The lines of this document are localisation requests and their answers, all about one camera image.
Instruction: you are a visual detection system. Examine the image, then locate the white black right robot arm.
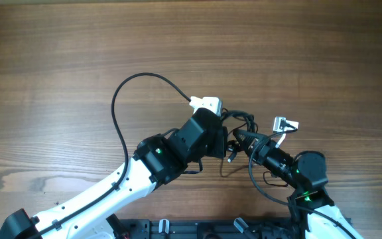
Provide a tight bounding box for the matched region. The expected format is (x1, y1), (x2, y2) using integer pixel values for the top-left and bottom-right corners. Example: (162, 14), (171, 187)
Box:
(233, 129), (361, 238)

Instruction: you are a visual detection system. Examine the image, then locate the black camera cable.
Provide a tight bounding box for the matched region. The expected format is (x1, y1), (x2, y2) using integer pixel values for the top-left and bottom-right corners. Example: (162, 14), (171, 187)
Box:
(247, 127), (357, 239)
(28, 72), (192, 239)

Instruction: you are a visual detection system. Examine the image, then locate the black USB cable bundle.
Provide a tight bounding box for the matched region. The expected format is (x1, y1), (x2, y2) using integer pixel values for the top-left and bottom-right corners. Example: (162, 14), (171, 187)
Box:
(219, 108), (259, 179)

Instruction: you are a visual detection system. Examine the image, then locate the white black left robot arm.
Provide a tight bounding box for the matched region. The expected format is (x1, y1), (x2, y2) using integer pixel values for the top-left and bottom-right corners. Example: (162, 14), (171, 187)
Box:
(0, 108), (227, 238)

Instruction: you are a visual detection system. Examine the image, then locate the black left camera cable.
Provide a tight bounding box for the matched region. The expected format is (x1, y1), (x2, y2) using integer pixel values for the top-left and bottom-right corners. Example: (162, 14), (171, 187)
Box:
(28, 72), (192, 239)

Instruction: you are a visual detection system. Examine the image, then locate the black base rail with clips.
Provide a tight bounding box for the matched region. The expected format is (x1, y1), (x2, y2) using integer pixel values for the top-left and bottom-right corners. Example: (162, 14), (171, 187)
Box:
(106, 214), (297, 239)

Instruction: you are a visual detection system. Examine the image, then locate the black right camera cable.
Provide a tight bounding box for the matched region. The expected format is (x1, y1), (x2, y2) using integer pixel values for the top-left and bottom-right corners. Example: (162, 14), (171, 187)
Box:
(247, 127), (357, 239)

